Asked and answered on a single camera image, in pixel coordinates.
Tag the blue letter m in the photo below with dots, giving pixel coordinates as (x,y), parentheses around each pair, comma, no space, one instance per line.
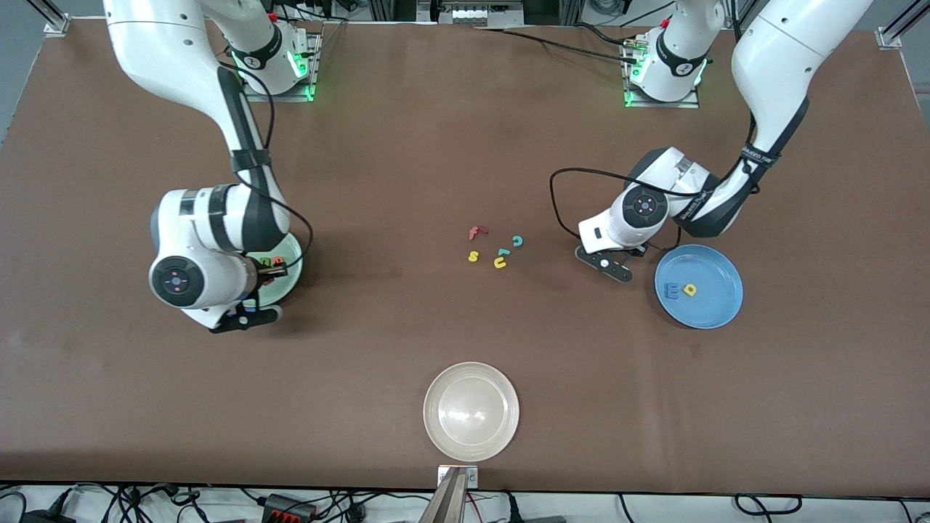
(673,291)

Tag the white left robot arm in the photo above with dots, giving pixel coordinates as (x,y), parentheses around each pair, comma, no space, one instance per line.
(785,58)

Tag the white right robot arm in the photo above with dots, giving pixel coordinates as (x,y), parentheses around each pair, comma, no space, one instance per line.
(160,51)

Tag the green plate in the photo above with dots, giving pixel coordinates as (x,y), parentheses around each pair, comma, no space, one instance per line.
(290,288)

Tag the blue plate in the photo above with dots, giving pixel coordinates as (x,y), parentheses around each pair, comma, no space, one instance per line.
(716,309)

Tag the red letter f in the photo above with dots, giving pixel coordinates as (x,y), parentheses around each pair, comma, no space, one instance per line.
(475,232)

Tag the black red power strip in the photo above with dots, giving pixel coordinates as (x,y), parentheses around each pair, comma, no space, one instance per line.
(289,507)

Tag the white plate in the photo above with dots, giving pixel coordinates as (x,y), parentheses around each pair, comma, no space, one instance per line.
(471,412)

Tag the grey socket strip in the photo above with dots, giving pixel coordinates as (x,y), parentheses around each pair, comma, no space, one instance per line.
(476,13)

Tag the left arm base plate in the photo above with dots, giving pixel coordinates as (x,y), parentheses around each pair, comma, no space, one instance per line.
(690,104)

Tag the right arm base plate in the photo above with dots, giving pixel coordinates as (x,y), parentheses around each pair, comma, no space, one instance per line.
(314,65)

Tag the metal post bracket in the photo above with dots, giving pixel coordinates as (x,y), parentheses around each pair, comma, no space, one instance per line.
(473,476)

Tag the aluminium camera post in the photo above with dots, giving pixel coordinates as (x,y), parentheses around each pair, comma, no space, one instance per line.
(445,505)

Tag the aluminium frame profile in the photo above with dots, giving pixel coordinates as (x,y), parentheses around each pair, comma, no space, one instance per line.
(901,25)
(49,20)

